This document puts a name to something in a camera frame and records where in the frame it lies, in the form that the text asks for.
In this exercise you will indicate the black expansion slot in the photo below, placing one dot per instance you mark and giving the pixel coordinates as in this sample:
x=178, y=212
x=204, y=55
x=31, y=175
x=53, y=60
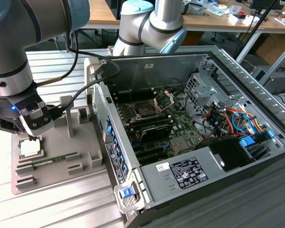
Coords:
x=149, y=152

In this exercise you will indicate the black tripod pole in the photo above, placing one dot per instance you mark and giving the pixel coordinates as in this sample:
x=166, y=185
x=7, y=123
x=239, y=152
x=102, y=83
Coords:
x=256, y=27

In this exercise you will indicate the black graphics card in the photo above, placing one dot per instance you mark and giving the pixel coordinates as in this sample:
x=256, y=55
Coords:
x=156, y=130

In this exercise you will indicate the CPU socket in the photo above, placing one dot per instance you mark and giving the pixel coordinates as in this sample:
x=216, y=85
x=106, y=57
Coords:
x=145, y=110

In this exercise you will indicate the grey parts rack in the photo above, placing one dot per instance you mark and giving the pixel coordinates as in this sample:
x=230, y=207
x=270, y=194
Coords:
x=54, y=142

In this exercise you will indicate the black RAM slot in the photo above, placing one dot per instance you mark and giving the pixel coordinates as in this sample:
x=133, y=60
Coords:
x=149, y=121
x=137, y=95

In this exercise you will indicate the brown cardboard box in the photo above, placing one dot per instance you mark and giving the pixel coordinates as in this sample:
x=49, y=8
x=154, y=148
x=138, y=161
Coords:
x=275, y=47

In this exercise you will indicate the green motherboard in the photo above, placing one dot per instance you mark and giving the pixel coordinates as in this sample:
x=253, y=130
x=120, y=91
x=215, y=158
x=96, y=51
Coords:
x=180, y=123

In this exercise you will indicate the blue disk carrier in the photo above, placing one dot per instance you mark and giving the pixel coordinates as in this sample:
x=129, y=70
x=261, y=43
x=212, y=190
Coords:
x=247, y=142

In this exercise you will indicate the silver drive cage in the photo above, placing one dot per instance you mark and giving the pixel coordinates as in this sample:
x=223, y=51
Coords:
x=197, y=107

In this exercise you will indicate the grey power supply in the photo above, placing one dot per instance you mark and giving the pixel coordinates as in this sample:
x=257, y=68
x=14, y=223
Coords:
x=156, y=185

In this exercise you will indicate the silver chipset heatsink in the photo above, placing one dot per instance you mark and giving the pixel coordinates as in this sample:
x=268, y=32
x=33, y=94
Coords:
x=179, y=145

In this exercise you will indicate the cluttered wooden desk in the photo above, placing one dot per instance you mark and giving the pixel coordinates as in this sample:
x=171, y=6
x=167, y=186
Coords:
x=204, y=22

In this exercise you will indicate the green RAM stick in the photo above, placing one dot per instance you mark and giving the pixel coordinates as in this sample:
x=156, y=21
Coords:
x=50, y=161

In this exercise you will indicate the silver CPU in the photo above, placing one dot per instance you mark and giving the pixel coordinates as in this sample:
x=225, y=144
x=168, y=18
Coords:
x=29, y=148

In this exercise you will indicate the blue case latch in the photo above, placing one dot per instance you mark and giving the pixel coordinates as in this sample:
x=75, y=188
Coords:
x=127, y=192

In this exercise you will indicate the black camera bracket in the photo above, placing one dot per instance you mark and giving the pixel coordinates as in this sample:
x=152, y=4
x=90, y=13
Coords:
x=54, y=112

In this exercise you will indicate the black plastic air shroud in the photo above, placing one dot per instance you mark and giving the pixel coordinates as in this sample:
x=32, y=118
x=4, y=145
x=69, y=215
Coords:
x=228, y=149

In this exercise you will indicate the open PC case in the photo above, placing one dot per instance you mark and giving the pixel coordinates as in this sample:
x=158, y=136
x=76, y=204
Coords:
x=156, y=71

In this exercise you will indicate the plain wooden desk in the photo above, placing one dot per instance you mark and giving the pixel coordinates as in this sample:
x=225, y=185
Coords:
x=102, y=12

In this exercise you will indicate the grey computer tower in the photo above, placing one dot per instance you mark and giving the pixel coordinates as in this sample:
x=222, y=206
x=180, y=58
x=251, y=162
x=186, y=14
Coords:
x=280, y=80

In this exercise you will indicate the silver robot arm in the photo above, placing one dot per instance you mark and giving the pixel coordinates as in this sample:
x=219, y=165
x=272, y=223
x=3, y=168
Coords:
x=9, y=47

